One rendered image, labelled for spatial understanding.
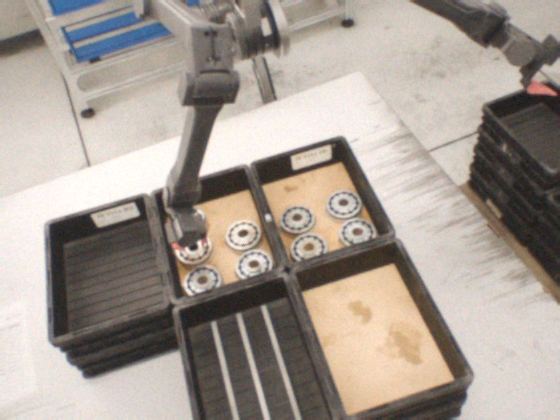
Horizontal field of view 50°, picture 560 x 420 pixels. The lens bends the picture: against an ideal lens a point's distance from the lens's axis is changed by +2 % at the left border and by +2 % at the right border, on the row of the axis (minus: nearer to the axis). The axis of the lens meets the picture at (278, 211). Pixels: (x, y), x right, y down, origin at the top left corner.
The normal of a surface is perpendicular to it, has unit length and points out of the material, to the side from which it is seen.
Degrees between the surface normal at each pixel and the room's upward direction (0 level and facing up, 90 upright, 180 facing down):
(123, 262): 0
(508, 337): 0
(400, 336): 0
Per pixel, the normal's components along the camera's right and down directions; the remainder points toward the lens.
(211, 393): -0.11, -0.62
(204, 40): 0.42, 0.11
